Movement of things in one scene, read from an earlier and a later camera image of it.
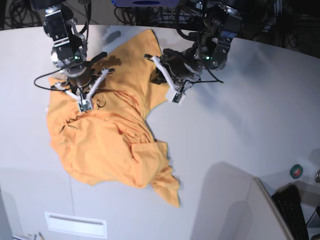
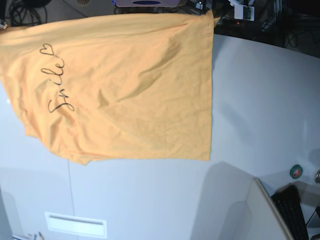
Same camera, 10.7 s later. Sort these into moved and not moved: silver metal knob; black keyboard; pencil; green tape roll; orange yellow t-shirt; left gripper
Moved: left gripper; orange yellow t-shirt
Not moved: black keyboard; green tape roll; pencil; silver metal knob
